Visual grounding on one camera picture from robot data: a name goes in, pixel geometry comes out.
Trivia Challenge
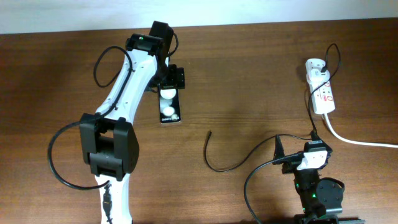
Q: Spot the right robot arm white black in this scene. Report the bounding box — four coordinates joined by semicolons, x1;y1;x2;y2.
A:
273;132;366;224

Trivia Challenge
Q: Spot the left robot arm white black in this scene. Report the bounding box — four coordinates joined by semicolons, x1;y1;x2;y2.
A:
79;21;185;223

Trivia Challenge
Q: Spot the black Samsung smartphone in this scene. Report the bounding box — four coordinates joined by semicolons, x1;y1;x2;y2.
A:
159;89;181;124

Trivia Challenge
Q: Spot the white power strip cord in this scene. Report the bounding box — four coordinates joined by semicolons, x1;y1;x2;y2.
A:
322;113;398;149

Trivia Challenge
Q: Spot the white USB charger plug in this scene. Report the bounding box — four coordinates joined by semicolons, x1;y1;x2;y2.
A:
307;68;330;85

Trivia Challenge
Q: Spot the white power strip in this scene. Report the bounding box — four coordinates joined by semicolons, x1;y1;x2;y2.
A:
305;58;335;114

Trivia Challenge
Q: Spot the black charging cable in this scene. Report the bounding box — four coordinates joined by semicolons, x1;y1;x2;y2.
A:
203;43;341;173

